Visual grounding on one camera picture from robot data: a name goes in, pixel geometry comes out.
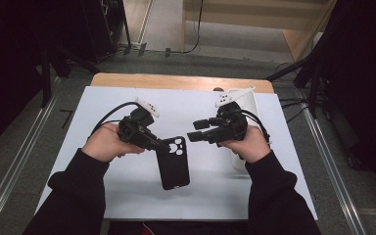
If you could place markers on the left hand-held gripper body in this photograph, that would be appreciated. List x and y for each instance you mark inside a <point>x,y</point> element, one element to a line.
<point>135,130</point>

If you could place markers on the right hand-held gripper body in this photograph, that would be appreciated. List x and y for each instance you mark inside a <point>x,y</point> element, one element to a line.
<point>231,125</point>

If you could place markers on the black phone case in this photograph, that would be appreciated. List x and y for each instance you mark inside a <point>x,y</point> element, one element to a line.
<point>174,166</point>

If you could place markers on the white rectangular container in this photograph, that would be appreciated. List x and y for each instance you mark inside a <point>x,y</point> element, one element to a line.
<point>250,103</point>

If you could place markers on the person's right hand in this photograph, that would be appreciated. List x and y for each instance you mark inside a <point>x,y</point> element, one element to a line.
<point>253,147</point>

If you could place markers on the person's left hand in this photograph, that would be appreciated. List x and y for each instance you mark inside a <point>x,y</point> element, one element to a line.
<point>103,143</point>

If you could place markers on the wooden table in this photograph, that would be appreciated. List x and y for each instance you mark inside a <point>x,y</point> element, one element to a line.
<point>176,81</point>

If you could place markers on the white board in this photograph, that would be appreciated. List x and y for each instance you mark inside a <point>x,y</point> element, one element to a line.
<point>127,196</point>

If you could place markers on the black metal stand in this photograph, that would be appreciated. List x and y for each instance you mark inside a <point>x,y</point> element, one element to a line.
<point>46,81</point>
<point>313,84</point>

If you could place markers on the black cabinet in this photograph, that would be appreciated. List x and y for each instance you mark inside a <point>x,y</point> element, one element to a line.
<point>101,29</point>

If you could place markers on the black curtain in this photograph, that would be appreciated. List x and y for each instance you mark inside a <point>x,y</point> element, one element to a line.
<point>9,65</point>
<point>362,81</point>

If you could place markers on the light wooden frame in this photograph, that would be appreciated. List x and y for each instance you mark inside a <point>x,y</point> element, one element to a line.
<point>241,23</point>

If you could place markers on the aluminium floor rail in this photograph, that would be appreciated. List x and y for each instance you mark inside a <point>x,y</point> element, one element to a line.
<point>16,163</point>
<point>333,169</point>

